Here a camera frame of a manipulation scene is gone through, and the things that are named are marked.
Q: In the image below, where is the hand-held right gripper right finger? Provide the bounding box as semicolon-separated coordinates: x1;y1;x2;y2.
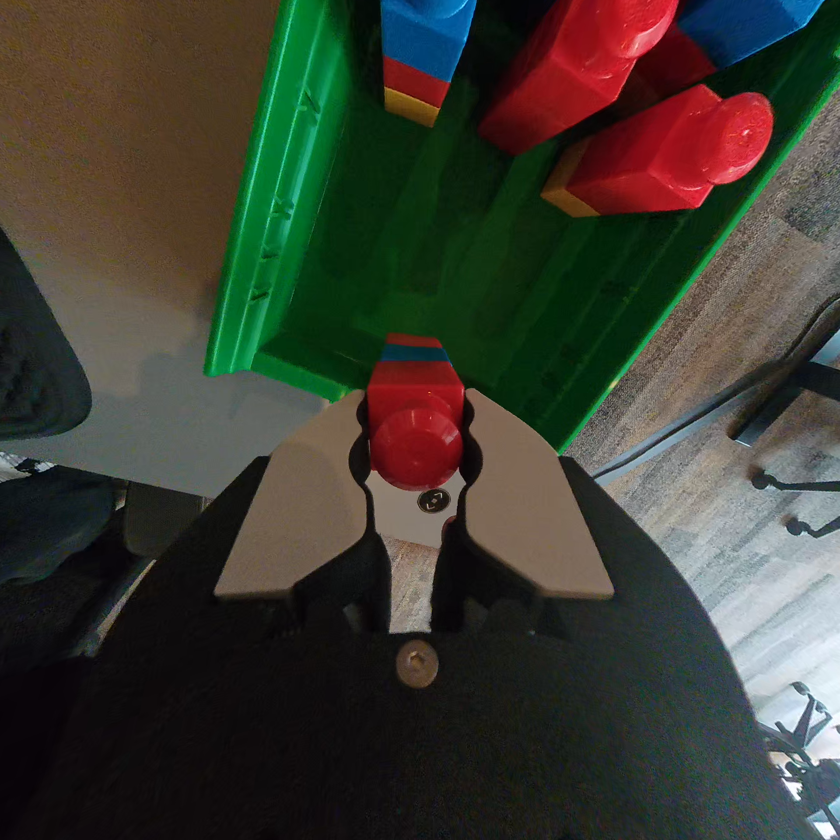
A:
431;387;616;634

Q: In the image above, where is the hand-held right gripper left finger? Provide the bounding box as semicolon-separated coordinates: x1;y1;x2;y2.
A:
213;389;393;632

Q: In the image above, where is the blue mega block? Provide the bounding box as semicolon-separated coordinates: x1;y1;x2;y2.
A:
381;0;477;84
378;345;454;366
676;0;828;70

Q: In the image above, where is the green plastic bin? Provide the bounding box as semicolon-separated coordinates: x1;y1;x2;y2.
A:
203;0;840;455

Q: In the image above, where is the yellow mega block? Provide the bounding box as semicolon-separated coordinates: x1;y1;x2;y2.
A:
383;87;441;128
541;139;602;218

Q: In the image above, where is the dark cloth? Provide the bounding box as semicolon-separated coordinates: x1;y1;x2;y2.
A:
0;462;132;585

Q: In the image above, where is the black chair wheel base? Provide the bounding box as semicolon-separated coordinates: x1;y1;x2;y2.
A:
758;681;840;821
750;465;840;540

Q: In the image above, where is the black table leg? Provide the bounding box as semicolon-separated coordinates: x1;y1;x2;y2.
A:
728;357;840;448

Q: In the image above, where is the black floor cable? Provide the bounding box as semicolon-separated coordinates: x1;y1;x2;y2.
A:
591;302;840;483

